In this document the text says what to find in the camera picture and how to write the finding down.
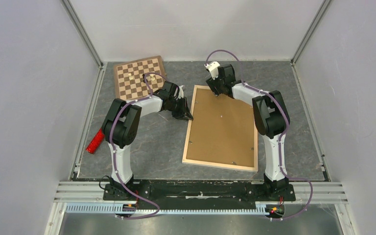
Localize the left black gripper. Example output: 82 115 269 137
168 97 193 122

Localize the brown cardboard backing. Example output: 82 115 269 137
186 88 256 168

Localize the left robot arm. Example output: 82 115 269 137
101 81 193 200

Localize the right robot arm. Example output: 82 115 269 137
205 62 290 200

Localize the wooden chessboard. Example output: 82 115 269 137
113 55 166 100

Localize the red toy microphone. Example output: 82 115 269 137
86 129 105 154

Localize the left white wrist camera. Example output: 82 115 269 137
177 85 185 99

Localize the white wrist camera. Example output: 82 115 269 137
177 85 185 99
204 61 220 80

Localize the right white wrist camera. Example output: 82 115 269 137
204 61 220 80

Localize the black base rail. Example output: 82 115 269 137
99 179 296 204

